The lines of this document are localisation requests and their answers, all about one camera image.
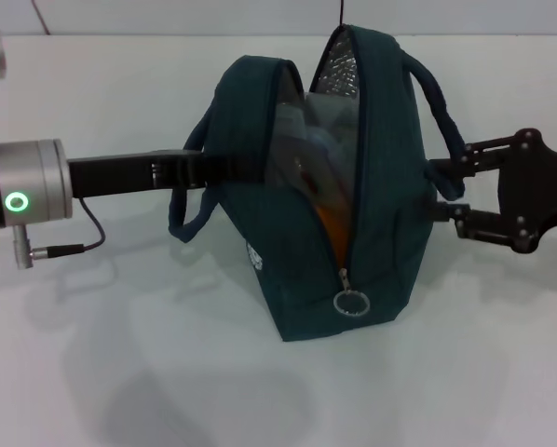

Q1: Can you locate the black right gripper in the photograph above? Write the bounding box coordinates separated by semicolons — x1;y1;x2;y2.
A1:
421;129;557;256

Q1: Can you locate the dark teal insulated lunch bag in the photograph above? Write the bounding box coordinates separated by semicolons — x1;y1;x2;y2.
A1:
168;23;469;344

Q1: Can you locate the metal zipper pull ring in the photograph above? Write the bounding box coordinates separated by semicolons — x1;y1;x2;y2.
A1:
333;267;371;320

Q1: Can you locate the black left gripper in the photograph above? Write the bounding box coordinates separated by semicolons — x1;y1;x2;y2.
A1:
66;148;266;202

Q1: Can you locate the clear food container blue lid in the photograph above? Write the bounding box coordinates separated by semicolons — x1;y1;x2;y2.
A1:
273;90;360;215

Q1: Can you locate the orange fruit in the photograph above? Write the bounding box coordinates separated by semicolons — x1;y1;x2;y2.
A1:
316;204;354;269

